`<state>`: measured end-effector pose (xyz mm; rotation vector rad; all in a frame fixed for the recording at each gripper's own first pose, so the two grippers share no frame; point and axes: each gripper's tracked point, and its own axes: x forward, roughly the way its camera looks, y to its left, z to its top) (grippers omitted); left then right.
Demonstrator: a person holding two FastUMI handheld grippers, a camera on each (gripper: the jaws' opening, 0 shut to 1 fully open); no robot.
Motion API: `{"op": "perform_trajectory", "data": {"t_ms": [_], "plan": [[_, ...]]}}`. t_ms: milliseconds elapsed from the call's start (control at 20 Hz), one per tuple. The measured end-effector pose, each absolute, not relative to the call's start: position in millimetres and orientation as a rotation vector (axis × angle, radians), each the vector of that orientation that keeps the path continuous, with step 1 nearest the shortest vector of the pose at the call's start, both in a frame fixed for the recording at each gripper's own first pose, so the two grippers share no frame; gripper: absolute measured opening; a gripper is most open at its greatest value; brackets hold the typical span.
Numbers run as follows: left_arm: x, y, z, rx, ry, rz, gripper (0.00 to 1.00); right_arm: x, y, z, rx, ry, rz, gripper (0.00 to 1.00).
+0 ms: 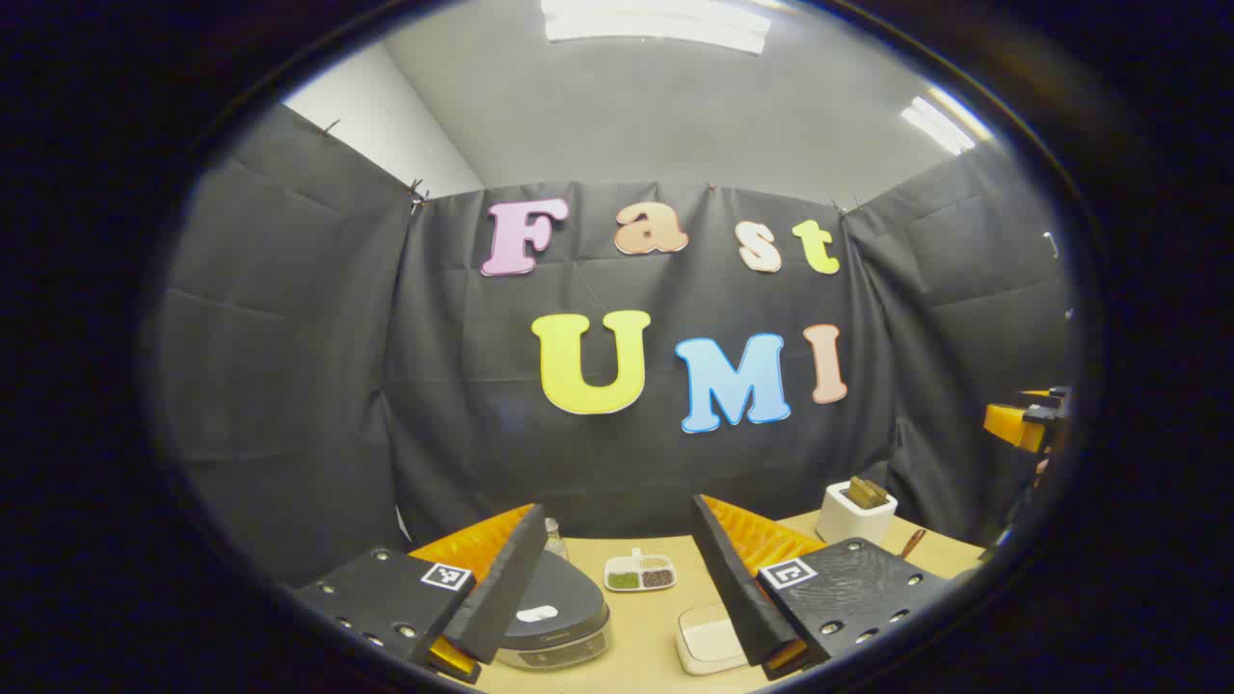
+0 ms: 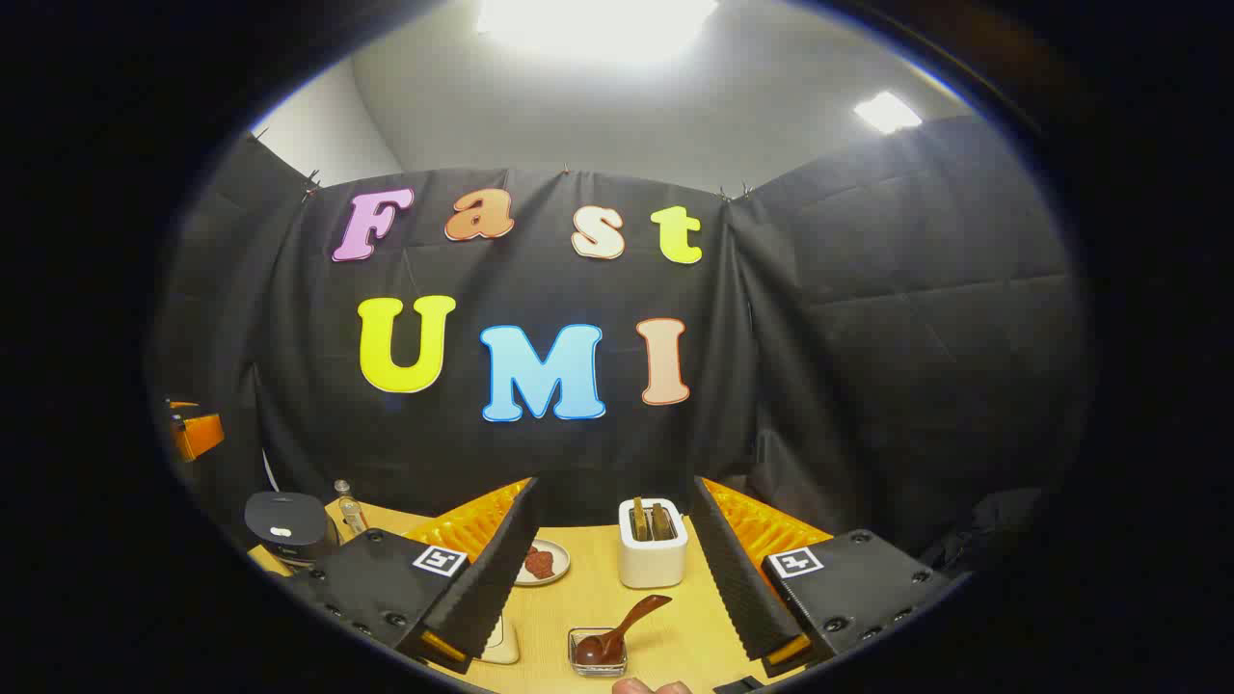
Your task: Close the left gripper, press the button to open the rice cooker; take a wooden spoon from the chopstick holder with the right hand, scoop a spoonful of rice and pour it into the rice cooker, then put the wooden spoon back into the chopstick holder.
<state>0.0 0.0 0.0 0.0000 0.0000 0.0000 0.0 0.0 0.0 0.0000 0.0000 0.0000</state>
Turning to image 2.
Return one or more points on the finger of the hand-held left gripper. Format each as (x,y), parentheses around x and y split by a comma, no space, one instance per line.
(198,434)

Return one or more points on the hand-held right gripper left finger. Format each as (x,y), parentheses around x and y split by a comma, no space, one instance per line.
(492,569)

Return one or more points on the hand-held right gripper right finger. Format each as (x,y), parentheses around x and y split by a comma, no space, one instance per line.
(737,578)

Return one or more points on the black silver rice cooker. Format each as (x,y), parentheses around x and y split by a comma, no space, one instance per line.
(284,525)

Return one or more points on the brown wooden spoon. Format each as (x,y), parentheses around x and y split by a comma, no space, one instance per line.
(617,631)

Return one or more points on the clear square chopstick holder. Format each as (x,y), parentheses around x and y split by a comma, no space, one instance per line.
(598,667)

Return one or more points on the red meat piece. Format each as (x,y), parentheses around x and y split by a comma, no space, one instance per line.
(540,564)

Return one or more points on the round white plate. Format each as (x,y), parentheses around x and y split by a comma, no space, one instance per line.
(557,557)

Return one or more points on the white toaster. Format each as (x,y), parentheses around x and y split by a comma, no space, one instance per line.
(652,564)

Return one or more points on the brown toast slice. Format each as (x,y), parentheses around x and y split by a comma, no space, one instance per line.
(639,519)
(663,521)

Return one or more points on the small clear glass bottle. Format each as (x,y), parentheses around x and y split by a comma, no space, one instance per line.
(351,511)

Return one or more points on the ceiling light panel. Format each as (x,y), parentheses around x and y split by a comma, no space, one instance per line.
(887,112)
(598,24)

